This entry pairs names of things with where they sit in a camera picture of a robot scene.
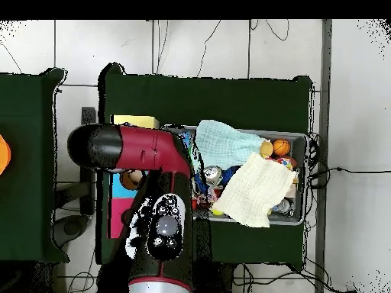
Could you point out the wooden box with three holes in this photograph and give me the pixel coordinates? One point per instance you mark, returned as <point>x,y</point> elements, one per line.
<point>134,120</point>

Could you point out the dark green table cloth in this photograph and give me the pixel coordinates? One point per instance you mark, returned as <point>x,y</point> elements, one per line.
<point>213,100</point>
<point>24,152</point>

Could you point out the peach foam ball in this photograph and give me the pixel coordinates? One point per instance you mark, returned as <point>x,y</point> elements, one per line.
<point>266,149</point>

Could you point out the orange object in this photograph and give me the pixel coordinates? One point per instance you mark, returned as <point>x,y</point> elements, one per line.
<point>4,155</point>

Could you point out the crushed bottle with blue label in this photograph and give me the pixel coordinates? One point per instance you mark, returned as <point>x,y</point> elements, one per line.
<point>187,137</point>

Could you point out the crushed silver can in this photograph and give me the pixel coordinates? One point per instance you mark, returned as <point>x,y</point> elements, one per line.
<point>213,175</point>

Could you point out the grey round stand base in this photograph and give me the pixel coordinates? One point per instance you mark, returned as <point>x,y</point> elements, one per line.
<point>71,227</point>

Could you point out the black upright panel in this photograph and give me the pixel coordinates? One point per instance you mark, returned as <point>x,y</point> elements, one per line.
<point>88,195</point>

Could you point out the mint waffle cloth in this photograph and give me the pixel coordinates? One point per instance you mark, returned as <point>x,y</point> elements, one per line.
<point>226,146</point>

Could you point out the small orange basketball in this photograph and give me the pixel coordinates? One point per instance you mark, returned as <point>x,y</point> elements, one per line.
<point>281,147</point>

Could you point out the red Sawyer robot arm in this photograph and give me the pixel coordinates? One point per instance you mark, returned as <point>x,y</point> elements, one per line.
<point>146,149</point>

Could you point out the blue fluffy cloth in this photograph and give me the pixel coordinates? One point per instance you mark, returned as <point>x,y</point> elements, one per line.
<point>230,174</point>

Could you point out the cream waffle cloth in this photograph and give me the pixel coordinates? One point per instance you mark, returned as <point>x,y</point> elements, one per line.
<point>256,189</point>

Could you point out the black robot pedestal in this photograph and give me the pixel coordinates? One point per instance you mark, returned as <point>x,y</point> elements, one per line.
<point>217,280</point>

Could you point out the colourful dotted cloth bag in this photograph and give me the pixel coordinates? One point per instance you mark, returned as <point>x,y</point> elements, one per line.
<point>284,162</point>

